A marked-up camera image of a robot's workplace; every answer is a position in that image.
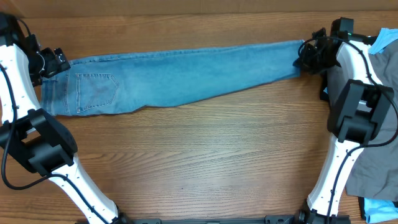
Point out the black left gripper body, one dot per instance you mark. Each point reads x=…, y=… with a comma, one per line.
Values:
x=48, y=66

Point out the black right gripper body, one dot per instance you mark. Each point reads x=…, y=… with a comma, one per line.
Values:
x=318, y=60

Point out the light blue denim jeans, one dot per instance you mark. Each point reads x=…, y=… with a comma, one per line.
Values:
x=122, y=83

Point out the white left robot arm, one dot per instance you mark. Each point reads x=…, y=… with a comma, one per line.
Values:
x=33, y=137

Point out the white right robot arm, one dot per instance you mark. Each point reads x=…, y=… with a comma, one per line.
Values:
x=355, y=117

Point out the black folded garment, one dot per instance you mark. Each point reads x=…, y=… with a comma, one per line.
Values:
x=371, y=40

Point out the light blue folded garment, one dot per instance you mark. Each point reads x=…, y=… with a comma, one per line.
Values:
x=374, y=176

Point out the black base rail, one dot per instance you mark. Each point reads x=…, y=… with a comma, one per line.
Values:
x=269, y=219

